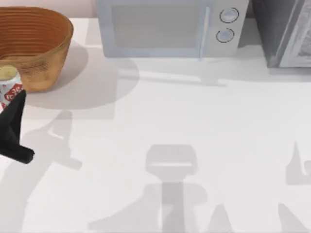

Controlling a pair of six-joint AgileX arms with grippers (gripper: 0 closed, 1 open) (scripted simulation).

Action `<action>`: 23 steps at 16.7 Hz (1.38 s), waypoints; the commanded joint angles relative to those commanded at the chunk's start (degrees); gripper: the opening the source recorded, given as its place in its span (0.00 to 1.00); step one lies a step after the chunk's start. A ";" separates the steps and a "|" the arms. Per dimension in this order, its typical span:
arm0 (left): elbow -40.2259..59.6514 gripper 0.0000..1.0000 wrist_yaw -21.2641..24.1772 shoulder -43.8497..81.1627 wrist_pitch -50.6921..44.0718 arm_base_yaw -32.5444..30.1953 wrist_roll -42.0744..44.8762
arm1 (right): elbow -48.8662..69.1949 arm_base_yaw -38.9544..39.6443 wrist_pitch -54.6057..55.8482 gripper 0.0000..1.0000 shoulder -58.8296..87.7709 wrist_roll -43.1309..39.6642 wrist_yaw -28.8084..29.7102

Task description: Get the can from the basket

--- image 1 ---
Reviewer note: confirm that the microwave oven door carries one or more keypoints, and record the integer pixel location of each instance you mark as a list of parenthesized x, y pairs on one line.
[(155, 26)]

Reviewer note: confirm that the microwave oven knob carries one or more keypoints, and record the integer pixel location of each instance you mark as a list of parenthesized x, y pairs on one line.
[(229, 14), (225, 35)]

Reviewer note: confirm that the brown woven basket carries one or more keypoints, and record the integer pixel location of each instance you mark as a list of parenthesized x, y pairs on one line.
[(46, 65)]

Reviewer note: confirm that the pale microwave oven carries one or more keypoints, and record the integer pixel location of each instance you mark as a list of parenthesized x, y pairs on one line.
[(239, 24)]

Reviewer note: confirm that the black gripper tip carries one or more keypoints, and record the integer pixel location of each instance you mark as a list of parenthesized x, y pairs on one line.
[(11, 131)]

